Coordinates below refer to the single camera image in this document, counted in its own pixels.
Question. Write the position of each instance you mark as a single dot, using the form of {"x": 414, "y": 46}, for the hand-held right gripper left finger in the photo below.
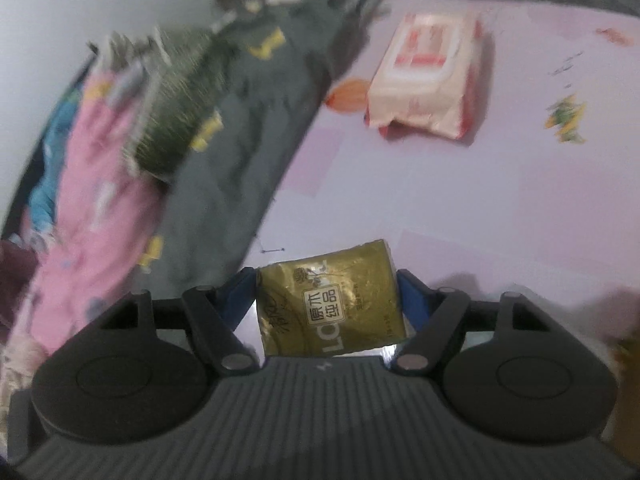
{"x": 240, "y": 295}

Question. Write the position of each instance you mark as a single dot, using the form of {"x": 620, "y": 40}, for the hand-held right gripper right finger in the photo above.
{"x": 410, "y": 295}

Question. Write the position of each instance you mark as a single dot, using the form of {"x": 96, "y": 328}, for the gold tissue pack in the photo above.
{"x": 330, "y": 305}

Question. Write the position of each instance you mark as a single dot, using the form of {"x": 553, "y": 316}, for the cardboard box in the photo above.
{"x": 627, "y": 385}

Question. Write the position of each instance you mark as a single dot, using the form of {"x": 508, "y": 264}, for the pink patchwork bed sheet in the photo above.
{"x": 450, "y": 200}

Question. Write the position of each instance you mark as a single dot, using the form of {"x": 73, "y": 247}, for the grey quilt with yellow print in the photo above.
{"x": 240, "y": 160}

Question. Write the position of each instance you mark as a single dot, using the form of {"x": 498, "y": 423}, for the pink dotted quilt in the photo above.
{"x": 100, "y": 200}

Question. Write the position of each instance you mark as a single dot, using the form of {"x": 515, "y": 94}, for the green patterned pillow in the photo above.
{"x": 175, "y": 110}

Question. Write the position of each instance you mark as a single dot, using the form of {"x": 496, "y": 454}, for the blue cloth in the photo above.
{"x": 50, "y": 185}

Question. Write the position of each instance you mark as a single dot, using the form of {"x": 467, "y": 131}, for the pink wet wipes pack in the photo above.
{"x": 425, "y": 70}

